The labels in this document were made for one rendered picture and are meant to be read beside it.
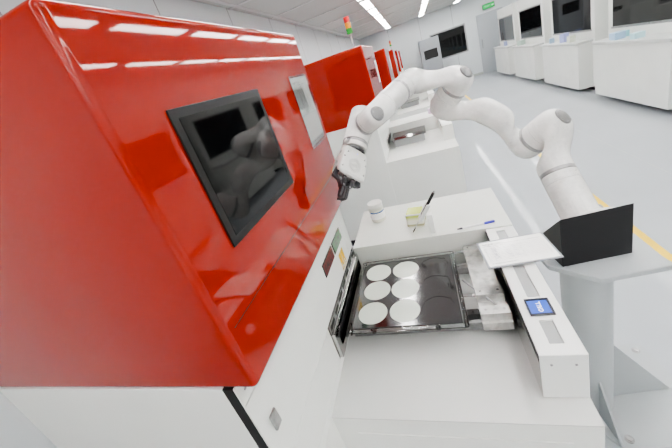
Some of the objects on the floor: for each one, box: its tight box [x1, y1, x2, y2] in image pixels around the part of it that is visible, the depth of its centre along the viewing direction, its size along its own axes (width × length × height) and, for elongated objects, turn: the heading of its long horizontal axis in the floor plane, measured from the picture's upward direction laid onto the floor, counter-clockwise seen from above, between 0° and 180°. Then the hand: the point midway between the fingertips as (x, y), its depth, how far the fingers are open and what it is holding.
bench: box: [511, 0, 552, 80], centre depth 786 cm, size 108×180×200 cm, turn 25°
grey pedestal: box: [541, 238, 672, 448], centre depth 124 cm, size 51×44×82 cm
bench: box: [540, 0, 608, 90], centre depth 592 cm, size 108×180×200 cm, turn 25°
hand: (343, 194), depth 95 cm, fingers closed
